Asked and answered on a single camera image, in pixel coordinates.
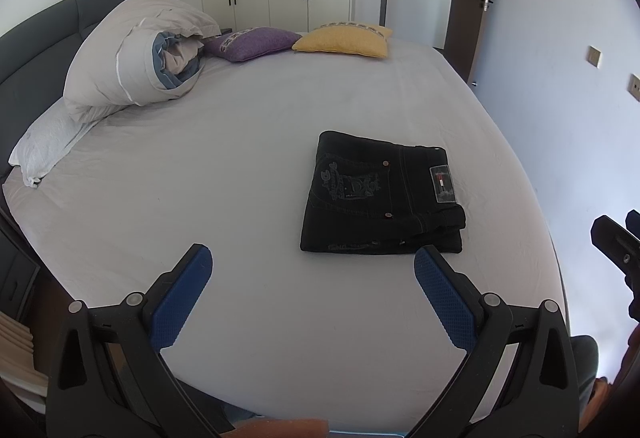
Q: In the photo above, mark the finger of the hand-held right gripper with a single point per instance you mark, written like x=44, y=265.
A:
x=615, y=243
x=634, y=222

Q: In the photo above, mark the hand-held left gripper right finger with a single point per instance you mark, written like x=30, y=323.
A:
x=445, y=298

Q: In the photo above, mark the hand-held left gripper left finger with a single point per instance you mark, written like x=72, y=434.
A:
x=182, y=298

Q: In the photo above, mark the black denim pants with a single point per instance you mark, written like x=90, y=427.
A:
x=360, y=218

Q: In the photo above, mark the person's right forearm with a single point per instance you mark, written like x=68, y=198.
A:
x=629, y=358

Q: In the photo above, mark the person's leg in blue jeans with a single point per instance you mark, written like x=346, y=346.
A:
x=585, y=378
x=240, y=415

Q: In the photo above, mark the bed with white sheet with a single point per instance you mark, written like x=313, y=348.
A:
x=200, y=168

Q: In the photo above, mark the dark nightstand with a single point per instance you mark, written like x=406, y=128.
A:
x=15, y=278

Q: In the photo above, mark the beige ribbed panel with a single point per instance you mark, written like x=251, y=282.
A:
x=20, y=358

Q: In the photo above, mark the white pillow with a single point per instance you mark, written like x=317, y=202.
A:
x=45, y=143

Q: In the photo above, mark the rolled white duvet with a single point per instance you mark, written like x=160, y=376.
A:
x=100, y=58

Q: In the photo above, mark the purple cushion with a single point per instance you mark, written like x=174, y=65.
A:
x=255, y=43

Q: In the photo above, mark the yellow cushion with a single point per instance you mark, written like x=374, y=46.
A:
x=340, y=41

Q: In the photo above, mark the dark grey bed headboard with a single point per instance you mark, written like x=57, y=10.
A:
x=35, y=48

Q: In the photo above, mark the bronze wall switch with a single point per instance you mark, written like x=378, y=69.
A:
x=594, y=56
x=635, y=87

